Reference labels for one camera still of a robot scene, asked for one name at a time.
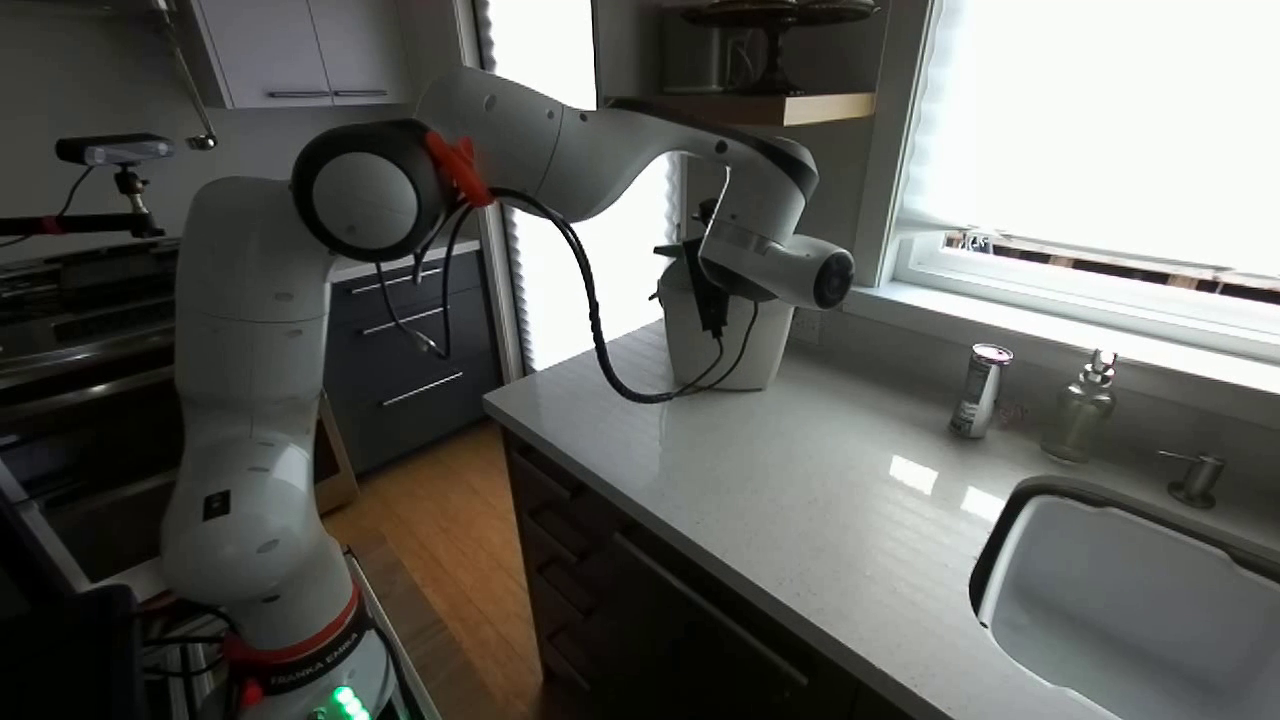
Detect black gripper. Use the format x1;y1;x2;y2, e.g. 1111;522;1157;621
684;201;726;337

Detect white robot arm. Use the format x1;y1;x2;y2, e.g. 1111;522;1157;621
159;69;850;720

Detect chrome soap dispenser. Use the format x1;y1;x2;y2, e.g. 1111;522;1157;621
948;344;1012;439

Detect grey drawer cabinet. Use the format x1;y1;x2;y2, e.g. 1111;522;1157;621
329;241;501;475

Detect dark lower counter cabinet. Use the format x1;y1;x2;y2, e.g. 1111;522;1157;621
503;435;907;720

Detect glass soap pump bottle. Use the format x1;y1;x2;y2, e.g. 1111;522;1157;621
1038;350;1117;460

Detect white upper cabinet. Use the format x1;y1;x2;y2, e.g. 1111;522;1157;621
189;0;408;107

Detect white kitchen sink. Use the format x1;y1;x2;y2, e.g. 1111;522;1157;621
966;484;1280;720

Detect chrome sink faucet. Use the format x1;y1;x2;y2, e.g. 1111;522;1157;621
1166;453;1223;511

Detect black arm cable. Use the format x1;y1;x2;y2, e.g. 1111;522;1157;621
371;193;765;409

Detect wooden wall shelf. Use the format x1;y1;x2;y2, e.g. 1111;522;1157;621
593;0;882;129

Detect camera on tripod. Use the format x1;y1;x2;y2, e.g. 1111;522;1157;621
55;134;172;236

